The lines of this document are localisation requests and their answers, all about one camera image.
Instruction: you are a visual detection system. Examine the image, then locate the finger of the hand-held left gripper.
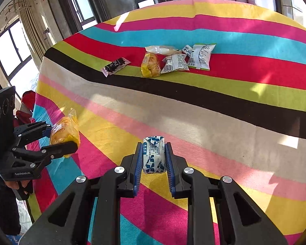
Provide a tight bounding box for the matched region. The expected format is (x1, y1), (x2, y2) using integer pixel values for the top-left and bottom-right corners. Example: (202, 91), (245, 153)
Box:
(11, 141), (78, 169)
(13, 121), (53, 144)

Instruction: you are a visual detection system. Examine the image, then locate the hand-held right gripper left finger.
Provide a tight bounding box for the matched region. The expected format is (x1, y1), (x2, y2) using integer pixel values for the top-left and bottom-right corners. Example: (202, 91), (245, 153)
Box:
(22, 141), (143, 245)

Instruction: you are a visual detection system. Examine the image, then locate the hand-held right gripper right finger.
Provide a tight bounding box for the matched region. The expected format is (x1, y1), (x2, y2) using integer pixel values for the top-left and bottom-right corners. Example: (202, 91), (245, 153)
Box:
(164, 141), (288, 245)

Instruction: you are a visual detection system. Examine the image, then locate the white blue patterned snack packet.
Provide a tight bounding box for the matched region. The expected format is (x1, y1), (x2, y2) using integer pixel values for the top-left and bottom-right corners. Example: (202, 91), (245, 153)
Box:
(142, 135), (166, 174)

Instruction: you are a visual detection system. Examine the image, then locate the yellow bread snack packet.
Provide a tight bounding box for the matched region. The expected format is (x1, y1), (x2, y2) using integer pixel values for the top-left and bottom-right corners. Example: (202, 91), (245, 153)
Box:
(141, 52), (162, 78)
(50, 108), (81, 159)

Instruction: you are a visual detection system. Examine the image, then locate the person's left hand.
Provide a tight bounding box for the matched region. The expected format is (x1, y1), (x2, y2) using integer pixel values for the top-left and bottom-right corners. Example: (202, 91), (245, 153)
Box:
(4, 180), (32, 191)

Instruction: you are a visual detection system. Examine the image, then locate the red cloth item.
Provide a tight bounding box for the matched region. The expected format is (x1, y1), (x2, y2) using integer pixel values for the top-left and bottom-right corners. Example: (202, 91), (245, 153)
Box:
(15, 90), (37, 123)

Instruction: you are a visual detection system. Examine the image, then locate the striped tablecloth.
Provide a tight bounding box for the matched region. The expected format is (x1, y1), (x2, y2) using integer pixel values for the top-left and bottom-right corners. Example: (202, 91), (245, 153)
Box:
(25, 0), (306, 245)

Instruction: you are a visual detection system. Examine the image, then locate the person's dark clothing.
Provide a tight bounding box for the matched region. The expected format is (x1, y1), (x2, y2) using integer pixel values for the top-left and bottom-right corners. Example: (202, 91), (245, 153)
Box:
(0, 172), (22, 236)

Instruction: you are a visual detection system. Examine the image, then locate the dark framed window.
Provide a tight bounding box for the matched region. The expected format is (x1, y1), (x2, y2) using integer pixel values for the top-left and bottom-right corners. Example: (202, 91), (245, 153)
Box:
(0, 20), (40, 90)
(68, 0), (99, 28)

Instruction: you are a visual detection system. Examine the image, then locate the pink black snack packet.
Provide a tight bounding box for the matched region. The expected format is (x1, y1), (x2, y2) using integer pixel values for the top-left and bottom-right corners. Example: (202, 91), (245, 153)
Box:
(102, 57), (131, 77)

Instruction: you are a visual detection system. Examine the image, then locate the beige radiator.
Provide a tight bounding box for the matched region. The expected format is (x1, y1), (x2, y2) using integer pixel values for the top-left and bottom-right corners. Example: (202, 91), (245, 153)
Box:
(17, 0), (46, 55)

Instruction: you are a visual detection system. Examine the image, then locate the white printed snack packet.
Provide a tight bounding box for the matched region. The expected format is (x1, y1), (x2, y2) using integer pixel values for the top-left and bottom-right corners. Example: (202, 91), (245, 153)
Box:
(160, 53), (190, 74)

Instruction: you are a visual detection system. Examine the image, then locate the clear white snack packet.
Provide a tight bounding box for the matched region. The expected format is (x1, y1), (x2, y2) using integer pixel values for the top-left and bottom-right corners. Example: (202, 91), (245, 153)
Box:
(145, 45), (183, 56)

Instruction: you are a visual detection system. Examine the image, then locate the green snack packet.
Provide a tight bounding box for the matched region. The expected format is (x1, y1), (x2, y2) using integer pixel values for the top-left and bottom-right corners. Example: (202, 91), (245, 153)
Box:
(187, 43), (217, 70)

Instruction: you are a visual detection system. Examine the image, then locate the small white blue snack packet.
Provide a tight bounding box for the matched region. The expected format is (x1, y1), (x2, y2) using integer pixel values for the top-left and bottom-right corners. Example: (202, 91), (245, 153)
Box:
(182, 45), (194, 58)

